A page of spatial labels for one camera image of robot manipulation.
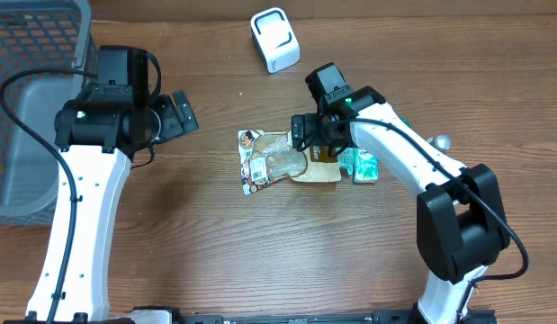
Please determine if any yellow oil bottle silver cap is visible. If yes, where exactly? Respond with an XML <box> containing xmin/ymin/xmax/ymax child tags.
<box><xmin>427</xmin><ymin>134</ymin><xmax>452</xmax><ymax>153</ymax></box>

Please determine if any brown Pantree snack pouch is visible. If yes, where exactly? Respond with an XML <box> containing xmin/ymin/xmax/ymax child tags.
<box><xmin>238</xmin><ymin>130</ymin><xmax>342</xmax><ymax>195</ymax></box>

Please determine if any white barcode scanner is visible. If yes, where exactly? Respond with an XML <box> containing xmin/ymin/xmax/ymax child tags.
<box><xmin>250</xmin><ymin>7</ymin><xmax>301</xmax><ymax>74</ymax></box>

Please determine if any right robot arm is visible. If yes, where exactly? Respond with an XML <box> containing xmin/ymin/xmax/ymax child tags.
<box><xmin>292</xmin><ymin>63</ymin><xmax>510</xmax><ymax>323</ymax></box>

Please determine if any green lid jar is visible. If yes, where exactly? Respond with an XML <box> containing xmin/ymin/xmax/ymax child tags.
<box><xmin>400</xmin><ymin>117</ymin><xmax>410</xmax><ymax>127</ymax></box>

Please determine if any Kleenex tissue pocket pack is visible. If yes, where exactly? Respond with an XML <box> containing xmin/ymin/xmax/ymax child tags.
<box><xmin>353</xmin><ymin>148</ymin><xmax>379</xmax><ymax>184</ymax></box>

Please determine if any mint green wipes pack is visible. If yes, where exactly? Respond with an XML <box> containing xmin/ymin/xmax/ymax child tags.
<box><xmin>337</xmin><ymin>148</ymin><xmax>355</xmax><ymax>177</ymax></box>

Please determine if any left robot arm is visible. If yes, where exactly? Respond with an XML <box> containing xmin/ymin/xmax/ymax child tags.
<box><xmin>0</xmin><ymin>46</ymin><xmax>199</xmax><ymax>323</ymax></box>

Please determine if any grey plastic mesh basket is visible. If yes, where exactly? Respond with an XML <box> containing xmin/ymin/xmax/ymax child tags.
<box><xmin>0</xmin><ymin>0</ymin><xmax>96</xmax><ymax>225</ymax></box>

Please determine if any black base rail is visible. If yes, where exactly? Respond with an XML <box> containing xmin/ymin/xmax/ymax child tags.
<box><xmin>133</xmin><ymin>306</ymin><xmax>499</xmax><ymax>324</ymax></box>

